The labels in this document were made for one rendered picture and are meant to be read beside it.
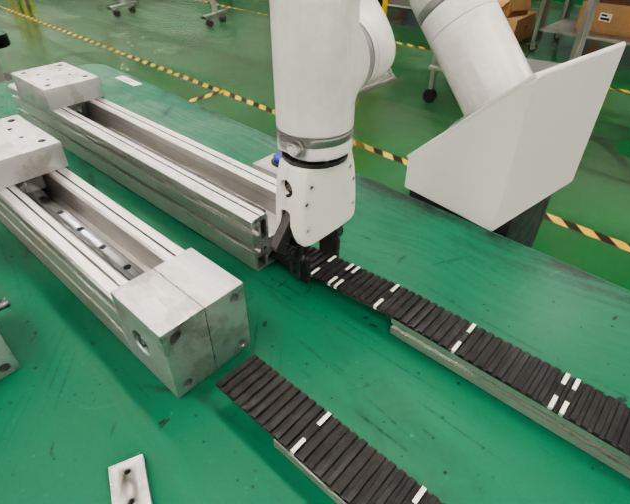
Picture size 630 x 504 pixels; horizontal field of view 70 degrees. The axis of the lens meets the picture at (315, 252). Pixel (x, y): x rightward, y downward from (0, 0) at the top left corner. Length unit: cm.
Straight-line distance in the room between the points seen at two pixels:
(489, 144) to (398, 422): 41
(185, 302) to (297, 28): 27
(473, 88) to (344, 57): 39
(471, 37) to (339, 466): 65
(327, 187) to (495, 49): 40
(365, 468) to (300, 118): 32
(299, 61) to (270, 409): 32
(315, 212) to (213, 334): 17
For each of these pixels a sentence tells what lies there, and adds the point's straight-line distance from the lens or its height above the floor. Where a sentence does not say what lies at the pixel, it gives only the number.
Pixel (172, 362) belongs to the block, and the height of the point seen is 83.
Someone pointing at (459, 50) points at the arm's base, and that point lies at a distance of 82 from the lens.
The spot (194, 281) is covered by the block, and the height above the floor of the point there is 87.
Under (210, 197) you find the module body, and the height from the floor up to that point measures 86.
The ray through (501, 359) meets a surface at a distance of 52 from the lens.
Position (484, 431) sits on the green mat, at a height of 78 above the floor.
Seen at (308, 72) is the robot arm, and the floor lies 106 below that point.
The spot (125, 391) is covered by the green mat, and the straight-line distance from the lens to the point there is 54.
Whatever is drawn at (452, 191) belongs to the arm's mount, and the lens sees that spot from 77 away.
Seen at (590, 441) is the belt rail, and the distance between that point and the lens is 52.
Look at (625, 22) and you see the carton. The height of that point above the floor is 33.
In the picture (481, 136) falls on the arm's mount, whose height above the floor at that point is 92.
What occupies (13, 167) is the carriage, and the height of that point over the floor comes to 89.
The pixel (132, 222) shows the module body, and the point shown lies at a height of 86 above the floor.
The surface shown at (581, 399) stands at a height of 81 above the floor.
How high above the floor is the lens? 119
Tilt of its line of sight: 38 degrees down
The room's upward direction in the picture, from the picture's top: straight up
